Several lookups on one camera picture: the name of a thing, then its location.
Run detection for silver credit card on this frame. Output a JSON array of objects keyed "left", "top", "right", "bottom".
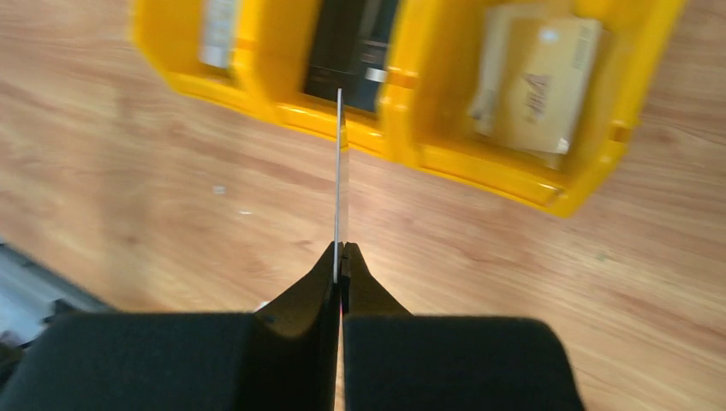
[{"left": 333, "top": 87, "right": 349, "bottom": 283}]

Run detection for yellow three-compartment bin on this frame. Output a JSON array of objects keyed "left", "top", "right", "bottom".
[{"left": 132, "top": 1, "right": 684, "bottom": 217}]

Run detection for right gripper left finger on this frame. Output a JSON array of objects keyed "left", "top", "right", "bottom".
[{"left": 1, "top": 243, "right": 340, "bottom": 410}]

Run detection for black cards in bin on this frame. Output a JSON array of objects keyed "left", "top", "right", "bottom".
[{"left": 303, "top": 0, "right": 400, "bottom": 113}]

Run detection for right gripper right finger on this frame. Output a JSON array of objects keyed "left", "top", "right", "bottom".
[{"left": 341, "top": 243, "right": 585, "bottom": 410}]

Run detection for gold cards in bin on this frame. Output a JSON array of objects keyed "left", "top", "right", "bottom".
[{"left": 467, "top": 1, "right": 604, "bottom": 169}]

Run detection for silver cards in bin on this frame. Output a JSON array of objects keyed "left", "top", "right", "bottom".
[{"left": 198, "top": 0, "right": 240, "bottom": 69}]

